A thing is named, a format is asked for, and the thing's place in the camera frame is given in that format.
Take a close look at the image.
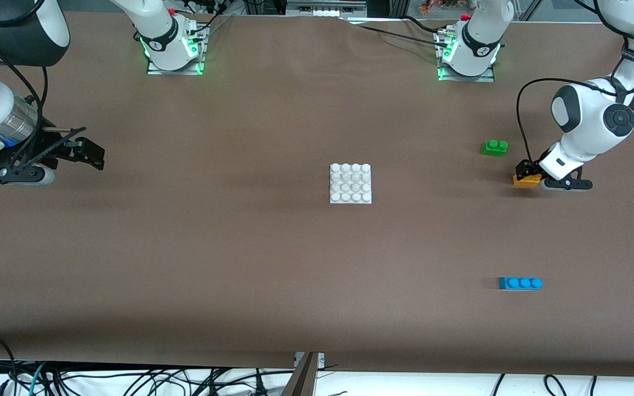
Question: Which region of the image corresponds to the white studded base plate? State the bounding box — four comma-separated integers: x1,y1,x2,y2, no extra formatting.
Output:
329,162,373,205

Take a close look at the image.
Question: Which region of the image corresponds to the green two-stud block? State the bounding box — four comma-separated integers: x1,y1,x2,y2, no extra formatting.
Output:
480,140,510,157

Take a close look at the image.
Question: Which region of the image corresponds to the blue three-stud block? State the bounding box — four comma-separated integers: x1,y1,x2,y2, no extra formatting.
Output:
498,277,543,292

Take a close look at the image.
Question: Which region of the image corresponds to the brown table cover sheet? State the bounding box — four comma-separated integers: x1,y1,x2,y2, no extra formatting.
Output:
0,11,634,378

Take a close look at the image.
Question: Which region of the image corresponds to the grey equipment box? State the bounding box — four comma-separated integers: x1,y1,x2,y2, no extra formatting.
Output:
286,0,368,18

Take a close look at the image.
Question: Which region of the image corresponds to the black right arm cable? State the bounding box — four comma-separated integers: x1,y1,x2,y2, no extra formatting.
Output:
0,0,49,168

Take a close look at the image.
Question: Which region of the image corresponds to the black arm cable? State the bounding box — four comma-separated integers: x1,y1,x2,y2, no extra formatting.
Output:
0,0,49,168
516,0,634,167

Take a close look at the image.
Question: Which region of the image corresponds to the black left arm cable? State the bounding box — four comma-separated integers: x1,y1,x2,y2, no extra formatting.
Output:
516,0,634,167

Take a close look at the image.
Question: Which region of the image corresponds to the teal cable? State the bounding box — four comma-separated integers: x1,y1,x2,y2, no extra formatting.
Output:
26,361,49,396

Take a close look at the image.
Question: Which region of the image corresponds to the metal clamp bracket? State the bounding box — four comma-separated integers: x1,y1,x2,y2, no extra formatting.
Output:
293,351,326,368

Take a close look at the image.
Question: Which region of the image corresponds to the grey diagonal post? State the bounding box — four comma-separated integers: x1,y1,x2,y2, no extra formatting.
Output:
280,352,319,396

